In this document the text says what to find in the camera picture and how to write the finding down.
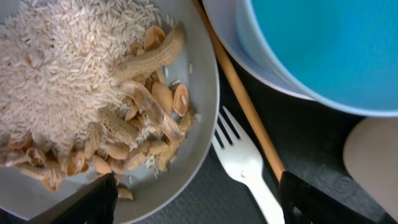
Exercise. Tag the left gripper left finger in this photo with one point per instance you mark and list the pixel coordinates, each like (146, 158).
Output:
(94, 203)

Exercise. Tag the blue plastic cup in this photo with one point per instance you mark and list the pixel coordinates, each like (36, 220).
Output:
(341, 53)

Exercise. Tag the small white bowl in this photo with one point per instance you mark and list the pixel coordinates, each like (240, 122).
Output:
(221, 14)

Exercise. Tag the pile of peanut shells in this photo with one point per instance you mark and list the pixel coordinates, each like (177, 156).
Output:
(154, 127)

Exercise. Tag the white plastic fork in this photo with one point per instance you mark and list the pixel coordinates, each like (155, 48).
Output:
(242, 161)

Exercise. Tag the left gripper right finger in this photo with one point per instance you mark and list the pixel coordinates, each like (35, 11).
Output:
(304, 203)

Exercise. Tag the grey plate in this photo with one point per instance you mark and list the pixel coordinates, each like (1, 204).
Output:
(196, 68)

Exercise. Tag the white paper cup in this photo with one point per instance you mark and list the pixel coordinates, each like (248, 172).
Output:
(370, 157)

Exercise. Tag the wooden chopstick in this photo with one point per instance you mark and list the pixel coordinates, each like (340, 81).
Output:
(243, 98)

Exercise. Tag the pile of white rice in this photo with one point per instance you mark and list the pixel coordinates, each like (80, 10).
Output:
(56, 61)

